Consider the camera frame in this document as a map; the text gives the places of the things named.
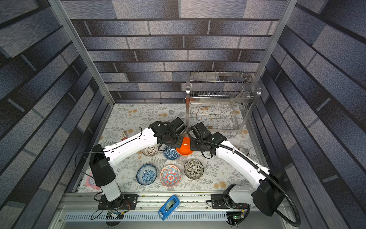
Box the orange bowl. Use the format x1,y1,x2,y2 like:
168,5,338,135
176,137,193,156

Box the white lattice pattern bowl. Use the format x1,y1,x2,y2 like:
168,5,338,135
142,145,159,156

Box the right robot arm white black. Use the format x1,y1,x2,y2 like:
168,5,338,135
187,123,289,216

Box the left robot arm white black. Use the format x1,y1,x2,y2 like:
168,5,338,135
89,117,187,210

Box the steel two-tier dish rack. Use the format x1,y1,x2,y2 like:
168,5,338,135
185,71,261,132

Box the blue dotted pattern bowl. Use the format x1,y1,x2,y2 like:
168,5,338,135
163,146,180,160

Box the black white floral bowl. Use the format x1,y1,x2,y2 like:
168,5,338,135
184,159,204,180

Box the floral table mat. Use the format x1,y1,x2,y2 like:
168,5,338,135
99,104,251,192

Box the red blue floral bowl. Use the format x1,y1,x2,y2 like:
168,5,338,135
160,165,181,188

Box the blue floral rim bowl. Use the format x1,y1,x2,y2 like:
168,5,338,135
136,164,157,186

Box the red soda can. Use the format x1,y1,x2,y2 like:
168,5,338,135
239,147,249,156

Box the small red white box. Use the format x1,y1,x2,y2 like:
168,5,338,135
120,131,128,141

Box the blue handheld meter device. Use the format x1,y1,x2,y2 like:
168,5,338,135
158,195,180,220

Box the pink alarm clock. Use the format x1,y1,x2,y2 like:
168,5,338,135
83,172,101,192

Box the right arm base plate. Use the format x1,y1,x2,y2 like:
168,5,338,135
211,194,250,210

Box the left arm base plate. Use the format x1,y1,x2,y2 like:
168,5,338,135
98,194,138,210

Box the aluminium rail frame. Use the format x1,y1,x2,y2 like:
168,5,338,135
50,190,290,229

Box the black corrugated cable conduit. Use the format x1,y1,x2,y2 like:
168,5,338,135
187,125,301,227

